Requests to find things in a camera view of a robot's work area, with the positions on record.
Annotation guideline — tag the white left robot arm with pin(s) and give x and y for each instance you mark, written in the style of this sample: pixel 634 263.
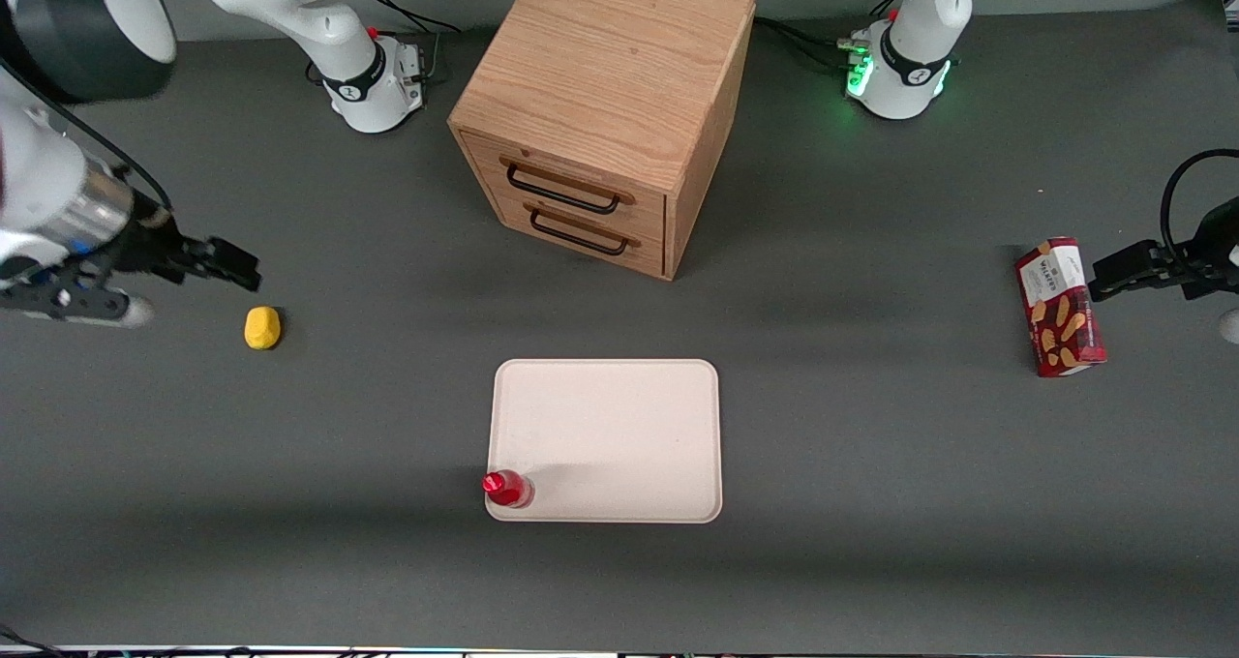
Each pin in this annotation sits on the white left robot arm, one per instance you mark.
pixel 920 19

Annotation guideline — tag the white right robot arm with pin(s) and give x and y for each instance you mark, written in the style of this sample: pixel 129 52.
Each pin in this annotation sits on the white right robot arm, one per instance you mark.
pixel 310 10

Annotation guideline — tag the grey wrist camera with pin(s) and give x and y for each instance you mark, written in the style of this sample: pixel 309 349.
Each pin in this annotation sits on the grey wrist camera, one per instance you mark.
pixel 87 308
pixel 1231 325

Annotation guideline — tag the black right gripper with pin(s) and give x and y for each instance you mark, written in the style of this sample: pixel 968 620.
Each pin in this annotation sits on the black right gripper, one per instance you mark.
pixel 152 246

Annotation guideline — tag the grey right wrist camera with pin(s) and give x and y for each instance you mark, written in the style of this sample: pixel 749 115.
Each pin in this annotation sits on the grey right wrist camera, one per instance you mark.
pixel 87 308

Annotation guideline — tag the yellow lemon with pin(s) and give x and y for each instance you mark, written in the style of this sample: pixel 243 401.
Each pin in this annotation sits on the yellow lemon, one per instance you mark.
pixel 262 328

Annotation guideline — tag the red cookie box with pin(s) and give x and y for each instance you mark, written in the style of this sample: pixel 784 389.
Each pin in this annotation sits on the red cookie box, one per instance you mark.
pixel 1060 310

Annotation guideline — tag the red coke bottle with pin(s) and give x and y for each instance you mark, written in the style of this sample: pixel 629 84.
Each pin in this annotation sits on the red coke bottle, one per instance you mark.
pixel 508 490

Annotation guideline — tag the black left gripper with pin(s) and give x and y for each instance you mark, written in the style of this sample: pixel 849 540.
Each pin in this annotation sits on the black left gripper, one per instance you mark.
pixel 1206 255

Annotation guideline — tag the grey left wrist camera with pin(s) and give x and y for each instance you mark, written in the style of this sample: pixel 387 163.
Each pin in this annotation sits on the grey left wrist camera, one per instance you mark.
pixel 1231 325

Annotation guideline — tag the wooden two-drawer cabinet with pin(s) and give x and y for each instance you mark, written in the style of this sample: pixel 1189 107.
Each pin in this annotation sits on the wooden two-drawer cabinet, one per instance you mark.
pixel 619 68

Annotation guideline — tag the beige rectangular tray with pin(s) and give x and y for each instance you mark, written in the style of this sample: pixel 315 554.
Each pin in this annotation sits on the beige rectangular tray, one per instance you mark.
pixel 619 426

